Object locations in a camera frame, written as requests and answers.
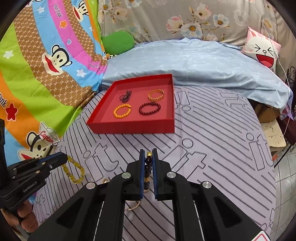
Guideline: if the yellow crystal bead bracelet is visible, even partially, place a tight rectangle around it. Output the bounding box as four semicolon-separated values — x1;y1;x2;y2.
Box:
61;155;86;185

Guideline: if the thin rose gold bangle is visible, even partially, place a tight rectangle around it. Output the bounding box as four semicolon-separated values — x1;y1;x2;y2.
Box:
125;200;141;211

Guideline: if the black bead bracelet gold charm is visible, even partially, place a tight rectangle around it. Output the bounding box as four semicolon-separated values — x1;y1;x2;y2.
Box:
144;151;152;192

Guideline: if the dark brown small-bead bracelet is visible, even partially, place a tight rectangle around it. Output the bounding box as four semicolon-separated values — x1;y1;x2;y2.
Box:
119;90;132;104

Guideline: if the dark red bead bracelet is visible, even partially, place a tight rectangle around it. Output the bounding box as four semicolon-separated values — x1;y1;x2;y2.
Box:
138;101;162;116

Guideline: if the gold woven bangle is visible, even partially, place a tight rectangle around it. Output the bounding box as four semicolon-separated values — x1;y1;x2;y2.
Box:
147;89;165;102

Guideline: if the gold hoop earring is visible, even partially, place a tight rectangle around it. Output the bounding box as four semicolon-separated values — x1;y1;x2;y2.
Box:
102;179;110;184

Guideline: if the person's left hand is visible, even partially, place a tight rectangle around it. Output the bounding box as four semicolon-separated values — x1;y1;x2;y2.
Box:
1;200;39;233

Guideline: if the striped lilac bed cover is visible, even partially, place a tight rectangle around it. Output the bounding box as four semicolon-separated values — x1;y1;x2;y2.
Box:
34;87;276;240

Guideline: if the red shallow tray box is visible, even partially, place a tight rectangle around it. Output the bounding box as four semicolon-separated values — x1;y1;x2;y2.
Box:
87;74;175;134

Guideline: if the colourful cartoon monkey blanket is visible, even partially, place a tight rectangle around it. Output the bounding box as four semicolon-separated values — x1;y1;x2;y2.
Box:
1;1;107;165

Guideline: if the green plush pillow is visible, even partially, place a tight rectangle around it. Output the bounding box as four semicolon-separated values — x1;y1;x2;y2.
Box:
102;31;135;55

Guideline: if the light blue blanket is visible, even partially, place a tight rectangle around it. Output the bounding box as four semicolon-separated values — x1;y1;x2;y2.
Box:
101;38;293;111

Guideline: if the pink laughing face cushion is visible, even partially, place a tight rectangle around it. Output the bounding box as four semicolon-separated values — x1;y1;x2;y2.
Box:
241;27;281;73

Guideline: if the grey floral bed sheet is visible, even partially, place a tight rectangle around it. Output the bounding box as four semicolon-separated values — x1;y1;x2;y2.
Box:
97;0;295;79

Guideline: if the white cable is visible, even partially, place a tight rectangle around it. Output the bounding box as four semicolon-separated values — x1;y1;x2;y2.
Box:
252;2;293;135

